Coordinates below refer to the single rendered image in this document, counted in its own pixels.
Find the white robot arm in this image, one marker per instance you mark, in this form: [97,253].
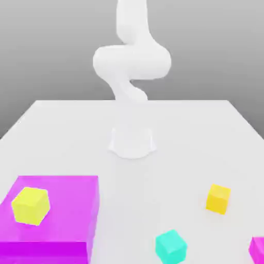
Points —
[132,61]

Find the small golden yellow cube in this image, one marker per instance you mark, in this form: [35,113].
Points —
[217,199]

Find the small turquoise cube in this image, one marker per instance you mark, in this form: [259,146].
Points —
[170,246]

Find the small lemon yellow cube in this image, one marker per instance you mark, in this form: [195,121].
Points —
[31,206]

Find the small magenta cube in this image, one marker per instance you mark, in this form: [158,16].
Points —
[257,249]

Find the large magenta box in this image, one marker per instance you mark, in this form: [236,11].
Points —
[70,206]

